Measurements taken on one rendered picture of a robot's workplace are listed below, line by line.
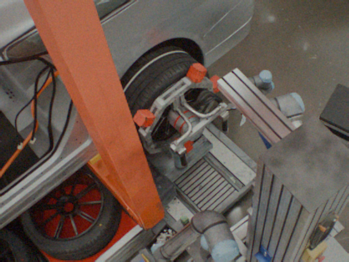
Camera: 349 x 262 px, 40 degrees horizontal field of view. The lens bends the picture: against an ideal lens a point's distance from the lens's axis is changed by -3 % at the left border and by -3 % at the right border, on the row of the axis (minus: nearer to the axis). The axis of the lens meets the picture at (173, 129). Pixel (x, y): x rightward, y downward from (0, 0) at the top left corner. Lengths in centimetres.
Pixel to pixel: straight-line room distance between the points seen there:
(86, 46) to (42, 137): 171
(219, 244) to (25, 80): 176
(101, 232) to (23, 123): 88
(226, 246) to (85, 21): 108
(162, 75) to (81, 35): 131
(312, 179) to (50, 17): 93
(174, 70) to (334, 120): 136
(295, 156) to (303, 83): 267
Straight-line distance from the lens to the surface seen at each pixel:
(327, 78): 432
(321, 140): 166
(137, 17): 258
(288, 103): 268
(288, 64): 436
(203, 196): 367
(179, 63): 293
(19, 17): 235
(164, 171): 360
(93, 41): 163
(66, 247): 324
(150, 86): 282
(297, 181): 158
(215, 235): 210
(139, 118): 279
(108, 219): 322
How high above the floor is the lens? 346
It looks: 60 degrees down
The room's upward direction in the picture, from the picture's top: 12 degrees counter-clockwise
